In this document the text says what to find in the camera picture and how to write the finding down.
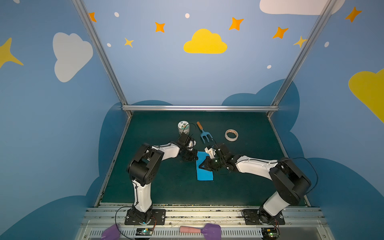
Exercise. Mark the right side floor rail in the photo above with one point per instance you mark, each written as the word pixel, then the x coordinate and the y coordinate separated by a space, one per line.
pixel 307 202

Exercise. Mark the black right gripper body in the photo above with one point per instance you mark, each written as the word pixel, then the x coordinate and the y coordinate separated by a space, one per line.
pixel 212 162

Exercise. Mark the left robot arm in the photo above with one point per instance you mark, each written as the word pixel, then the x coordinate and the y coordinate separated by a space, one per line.
pixel 143 169

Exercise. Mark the right green circuit board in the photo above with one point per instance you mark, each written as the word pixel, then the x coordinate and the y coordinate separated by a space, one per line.
pixel 270 233

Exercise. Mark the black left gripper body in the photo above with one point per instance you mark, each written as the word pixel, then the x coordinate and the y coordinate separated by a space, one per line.
pixel 187 154

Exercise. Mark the left green circuit board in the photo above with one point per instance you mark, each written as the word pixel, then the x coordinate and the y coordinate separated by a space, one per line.
pixel 144 232

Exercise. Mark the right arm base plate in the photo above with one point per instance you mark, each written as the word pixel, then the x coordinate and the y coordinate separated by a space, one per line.
pixel 252 219

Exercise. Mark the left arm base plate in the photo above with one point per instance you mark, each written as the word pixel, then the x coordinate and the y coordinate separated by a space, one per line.
pixel 157 216

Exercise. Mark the floor rail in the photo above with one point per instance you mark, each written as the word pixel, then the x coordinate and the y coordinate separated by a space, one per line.
pixel 113 162
pixel 307 202

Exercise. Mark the aluminium right corner post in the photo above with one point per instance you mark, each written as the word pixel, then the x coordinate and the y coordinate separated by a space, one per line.
pixel 305 50

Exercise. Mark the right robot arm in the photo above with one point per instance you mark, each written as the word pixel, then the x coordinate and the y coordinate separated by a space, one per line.
pixel 290 182

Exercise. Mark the blue garden fork wooden handle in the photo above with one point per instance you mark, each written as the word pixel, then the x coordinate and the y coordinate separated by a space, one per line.
pixel 205 136

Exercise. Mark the small patterned jar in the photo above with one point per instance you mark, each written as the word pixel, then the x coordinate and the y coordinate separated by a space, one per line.
pixel 184 127

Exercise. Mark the white double-sided tape roll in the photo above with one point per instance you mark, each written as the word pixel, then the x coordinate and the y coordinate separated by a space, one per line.
pixel 231 135

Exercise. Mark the purple scoop left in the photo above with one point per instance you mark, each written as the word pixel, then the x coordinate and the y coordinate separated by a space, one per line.
pixel 111 233

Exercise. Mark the purple shovel pink handle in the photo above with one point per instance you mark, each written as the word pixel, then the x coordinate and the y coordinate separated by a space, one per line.
pixel 210 231

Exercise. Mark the aluminium corner post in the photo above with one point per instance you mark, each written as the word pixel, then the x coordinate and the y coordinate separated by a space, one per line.
pixel 305 50
pixel 88 24

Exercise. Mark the cyan paper sheet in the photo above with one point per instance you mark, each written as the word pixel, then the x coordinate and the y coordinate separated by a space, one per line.
pixel 203 175

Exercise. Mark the front aluminium rail base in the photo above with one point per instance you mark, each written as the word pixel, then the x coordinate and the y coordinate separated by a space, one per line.
pixel 302 223

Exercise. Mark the green circuit board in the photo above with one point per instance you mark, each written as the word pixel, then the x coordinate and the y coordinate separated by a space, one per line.
pixel 270 233
pixel 144 232

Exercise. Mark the aluminium left corner post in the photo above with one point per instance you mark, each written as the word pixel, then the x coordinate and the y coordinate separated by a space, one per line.
pixel 88 24

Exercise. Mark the left side floor rail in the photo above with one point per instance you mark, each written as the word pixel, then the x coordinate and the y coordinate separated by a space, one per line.
pixel 113 162

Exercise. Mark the aluminium back frame rail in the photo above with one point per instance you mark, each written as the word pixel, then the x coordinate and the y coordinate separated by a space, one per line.
pixel 200 108

